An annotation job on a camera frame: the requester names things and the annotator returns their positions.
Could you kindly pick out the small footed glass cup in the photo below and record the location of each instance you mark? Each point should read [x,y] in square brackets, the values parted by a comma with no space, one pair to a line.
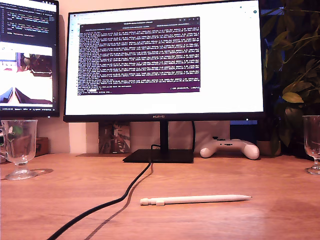
[21,172]
[312,140]

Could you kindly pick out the white stylus pen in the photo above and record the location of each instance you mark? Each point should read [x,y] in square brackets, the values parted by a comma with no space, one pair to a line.
[200,199]

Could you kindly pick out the black Huawei computer monitor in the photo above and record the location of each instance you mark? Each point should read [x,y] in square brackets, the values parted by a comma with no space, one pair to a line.
[225,75]

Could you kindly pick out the white game controller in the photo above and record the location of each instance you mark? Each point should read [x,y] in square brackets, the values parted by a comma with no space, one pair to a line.
[250,150]

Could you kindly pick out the beige plant pot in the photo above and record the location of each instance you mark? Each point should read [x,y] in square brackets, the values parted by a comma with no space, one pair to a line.
[265,147]

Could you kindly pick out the brown cardboard box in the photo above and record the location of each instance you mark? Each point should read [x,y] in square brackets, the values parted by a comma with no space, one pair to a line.
[42,147]

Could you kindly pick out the green leafy houseplant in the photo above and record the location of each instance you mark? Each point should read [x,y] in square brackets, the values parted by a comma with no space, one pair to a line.
[292,97]

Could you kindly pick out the black planter tray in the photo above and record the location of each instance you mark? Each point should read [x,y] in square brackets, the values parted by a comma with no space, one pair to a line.
[292,150]

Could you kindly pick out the black monitor showing code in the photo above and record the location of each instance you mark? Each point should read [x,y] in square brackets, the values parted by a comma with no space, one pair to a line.
[27,30]

